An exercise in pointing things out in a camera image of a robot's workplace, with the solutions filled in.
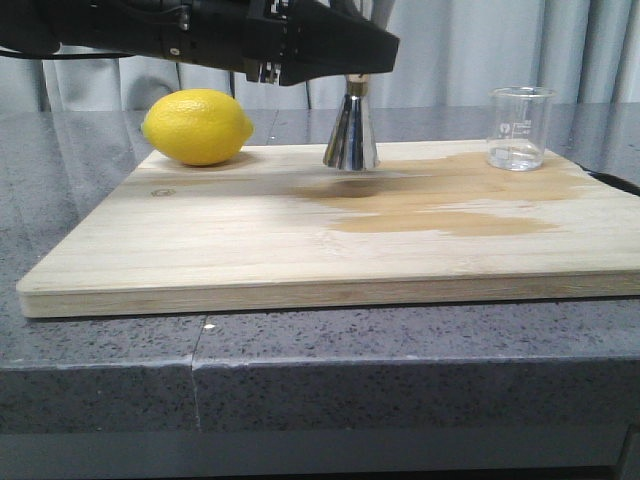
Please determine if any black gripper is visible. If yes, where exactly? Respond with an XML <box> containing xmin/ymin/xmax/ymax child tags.
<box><xmin>114</xmin><ymin>1</ymin><xmax>400</xmax><ymax>86</ymax></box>

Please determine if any yellow lemon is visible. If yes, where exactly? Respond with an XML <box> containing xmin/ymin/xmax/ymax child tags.
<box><xmin>141</xmin><ymin>89</ymin><xmax>254</xmax><ymax>166</ymax></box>

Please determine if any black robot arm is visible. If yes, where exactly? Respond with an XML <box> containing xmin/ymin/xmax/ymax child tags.
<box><xmin>1</xmin><ymin>1</ymin><xmax>399</xmax><ymax>86</ymax></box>

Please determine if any steel double jigger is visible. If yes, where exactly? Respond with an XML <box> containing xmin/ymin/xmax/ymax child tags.
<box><xmin>321</xmin><ymin>0</ymin><xmax>396</xmax><ymax>172</ymax></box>

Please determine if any grey curtain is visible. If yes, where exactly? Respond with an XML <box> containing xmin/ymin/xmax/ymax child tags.
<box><xmin>1</xmin><ymin>1</ymin><xmax>639</xmax><ymax>115</ymax></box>

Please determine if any wooden cutting board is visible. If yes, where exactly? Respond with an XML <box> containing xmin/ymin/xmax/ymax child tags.
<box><xmin>17</xmin><ymin>140</ymin><xmax>639</xmax><ymax>318</ymax></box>

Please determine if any clear glass beaker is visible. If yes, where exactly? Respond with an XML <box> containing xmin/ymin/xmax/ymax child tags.
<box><xmin>487</xmin><ymin>86</ymin><xmax>556</xmax><ymax>172</ymax></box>

